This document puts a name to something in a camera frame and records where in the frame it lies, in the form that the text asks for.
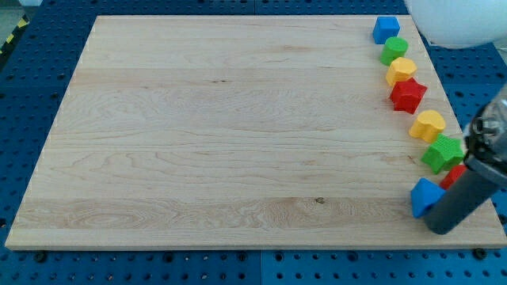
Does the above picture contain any red circle block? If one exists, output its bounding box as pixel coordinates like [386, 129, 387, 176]
[439, 164, 467, 190]

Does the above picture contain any yellow hexagon block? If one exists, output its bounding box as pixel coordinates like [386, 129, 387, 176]
[385, 57, 417, 86]

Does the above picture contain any wooden board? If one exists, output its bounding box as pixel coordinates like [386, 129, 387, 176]
[6, 15, 506, 251]

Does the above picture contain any green star block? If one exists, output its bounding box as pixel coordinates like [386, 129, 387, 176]
[421, 134, 464, 174]

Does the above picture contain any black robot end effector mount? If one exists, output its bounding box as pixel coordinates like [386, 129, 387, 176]
[465, 85, 506, 188]

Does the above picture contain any blue triangle block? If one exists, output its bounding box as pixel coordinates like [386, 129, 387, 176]
[410, 178, 446, 219]

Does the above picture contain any yellow heart block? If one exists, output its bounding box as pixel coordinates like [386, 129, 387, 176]
[409, 110, 446, 143]

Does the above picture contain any green cylinder block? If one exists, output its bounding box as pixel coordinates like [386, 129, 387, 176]
[379, 36, 409, 66]

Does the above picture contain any blue cube block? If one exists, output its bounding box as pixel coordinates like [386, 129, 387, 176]
[372, 16, 400, 44]

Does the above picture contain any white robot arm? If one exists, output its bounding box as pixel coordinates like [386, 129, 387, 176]
[405, 0, 506, 234]

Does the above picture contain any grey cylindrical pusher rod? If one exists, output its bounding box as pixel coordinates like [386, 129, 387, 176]
[424, 169, 500, 235]

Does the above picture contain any red star block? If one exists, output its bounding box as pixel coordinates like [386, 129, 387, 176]
[390, 78, 428, 114]

